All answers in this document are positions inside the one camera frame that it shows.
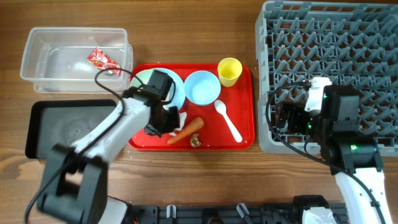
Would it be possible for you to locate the white tissue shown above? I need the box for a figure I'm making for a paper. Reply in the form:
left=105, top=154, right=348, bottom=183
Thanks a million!
left=169, top=112, right=187, bottom=136

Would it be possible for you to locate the pale green bowl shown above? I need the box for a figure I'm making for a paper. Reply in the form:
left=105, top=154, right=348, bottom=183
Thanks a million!
left=130, top=69, right=153, bottom=87

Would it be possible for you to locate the light blue bowl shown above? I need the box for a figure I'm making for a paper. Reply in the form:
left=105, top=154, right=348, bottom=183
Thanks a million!
left=184, top=70, right=221, bottom=106

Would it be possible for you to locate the yellow plastic cup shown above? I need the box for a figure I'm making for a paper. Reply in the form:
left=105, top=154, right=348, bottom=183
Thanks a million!
left=217, top=57, right=243, bottom=87

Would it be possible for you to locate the red snack wrapper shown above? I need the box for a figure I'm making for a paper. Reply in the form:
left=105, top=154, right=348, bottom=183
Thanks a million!
left=87, top=47, right=121, bottom=75

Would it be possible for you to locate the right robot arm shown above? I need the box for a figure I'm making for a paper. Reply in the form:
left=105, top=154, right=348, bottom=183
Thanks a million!
left=275, top=85, right=392, bottom=223

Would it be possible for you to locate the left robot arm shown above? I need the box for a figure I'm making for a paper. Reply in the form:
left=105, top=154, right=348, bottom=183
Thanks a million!
left=31, top=86, right=179, bottom=223

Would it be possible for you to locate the grey dishwasher rack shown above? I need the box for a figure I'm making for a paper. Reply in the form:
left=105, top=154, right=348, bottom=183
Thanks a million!
left=255, top=1, right=397, bottom=156

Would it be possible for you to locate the orange carrot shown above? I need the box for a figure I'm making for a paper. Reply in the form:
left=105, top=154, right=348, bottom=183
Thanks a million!
left=167, top=117, right=204, bottom=144

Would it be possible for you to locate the brown food scrap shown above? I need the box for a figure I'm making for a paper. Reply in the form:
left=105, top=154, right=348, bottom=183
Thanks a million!
left=190, top=133, right=201, bottom=148

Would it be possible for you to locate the light blue plate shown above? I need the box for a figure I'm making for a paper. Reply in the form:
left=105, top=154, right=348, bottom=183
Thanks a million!
left=141, top=68, right=185, bottom=110

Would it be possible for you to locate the red plastic tray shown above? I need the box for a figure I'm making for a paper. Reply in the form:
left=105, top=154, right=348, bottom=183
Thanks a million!
left=133, top=63, right=255, bottom=151

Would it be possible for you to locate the white plastic spoon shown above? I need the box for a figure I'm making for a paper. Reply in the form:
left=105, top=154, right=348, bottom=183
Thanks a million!
left=215, top=100, right=243, bottom=142

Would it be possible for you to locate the black plastic tray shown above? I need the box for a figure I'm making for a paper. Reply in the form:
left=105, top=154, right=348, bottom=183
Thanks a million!
left=25, top=99, right=116, bottom=159

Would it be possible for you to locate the clear plastic bin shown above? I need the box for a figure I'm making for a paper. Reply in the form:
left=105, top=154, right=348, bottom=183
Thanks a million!
left=20, top=27, right=133, bottom=94

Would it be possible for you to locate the right black cable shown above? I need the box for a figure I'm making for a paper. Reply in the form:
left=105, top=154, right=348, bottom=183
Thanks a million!
left=265, top=81, right=386, bottom=224

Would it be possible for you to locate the black cable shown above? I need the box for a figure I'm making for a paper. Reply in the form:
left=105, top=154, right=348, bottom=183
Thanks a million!
left=265, top=81, right=386, bottom=224
left=24, top=67, right=178, bottom=224

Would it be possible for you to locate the left black cable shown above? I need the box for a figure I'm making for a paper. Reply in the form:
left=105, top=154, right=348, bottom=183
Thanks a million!
left=24, top=67, right=178, bottom=224

